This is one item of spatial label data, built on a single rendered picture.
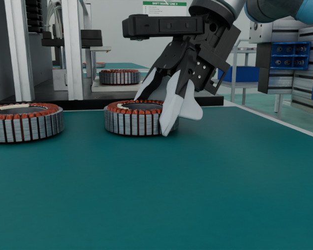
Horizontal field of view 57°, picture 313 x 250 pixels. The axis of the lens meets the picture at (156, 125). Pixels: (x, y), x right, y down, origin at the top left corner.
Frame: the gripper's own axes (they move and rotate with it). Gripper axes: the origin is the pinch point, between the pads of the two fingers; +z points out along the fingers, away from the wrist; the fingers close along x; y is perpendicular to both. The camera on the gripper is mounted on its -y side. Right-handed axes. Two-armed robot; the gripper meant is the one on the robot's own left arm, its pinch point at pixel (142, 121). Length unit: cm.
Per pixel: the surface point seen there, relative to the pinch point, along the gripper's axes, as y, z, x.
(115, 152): -5.3, 4.2, -9.1
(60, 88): -8.3, 2.8, 37.1
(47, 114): -12.7, 4.7, -0.5
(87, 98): -4.5, 1.4, 20.4
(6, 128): -16.4, 8.0, -1.9
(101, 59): 99, -59, 558
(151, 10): 139, -192, 535
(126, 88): 4.9, -4.9, 29.8
